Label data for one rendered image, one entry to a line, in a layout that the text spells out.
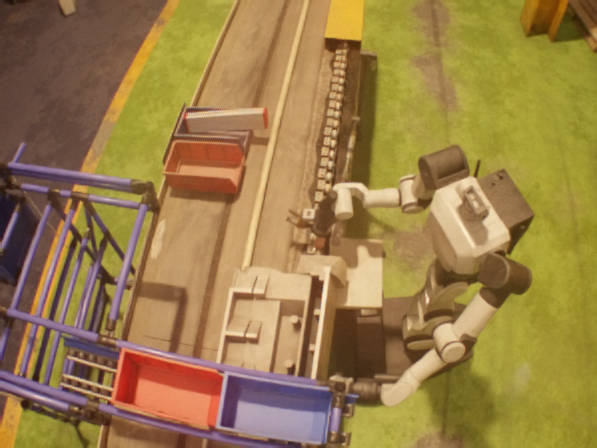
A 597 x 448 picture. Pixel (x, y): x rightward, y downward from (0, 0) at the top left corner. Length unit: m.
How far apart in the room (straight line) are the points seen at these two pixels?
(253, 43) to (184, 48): 1.40
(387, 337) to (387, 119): 1.63
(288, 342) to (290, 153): 0.96
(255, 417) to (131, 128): 2.76
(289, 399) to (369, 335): 1.18
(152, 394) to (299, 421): 0.44
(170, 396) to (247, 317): 0.53
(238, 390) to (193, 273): 0.80
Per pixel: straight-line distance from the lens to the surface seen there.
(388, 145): 3.45
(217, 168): 2.41
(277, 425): 1.48
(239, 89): 2.75
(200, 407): 1.49
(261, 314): 1.86
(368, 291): 2.03
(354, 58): 2.88
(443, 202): 1.55
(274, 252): 2.15
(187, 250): 2.22
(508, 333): 3.00
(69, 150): 3.93
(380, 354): 2.58
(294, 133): 2.50
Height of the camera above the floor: 2.66
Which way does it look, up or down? 60 degrees down
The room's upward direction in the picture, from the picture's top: 2 degrees counter-clockwise
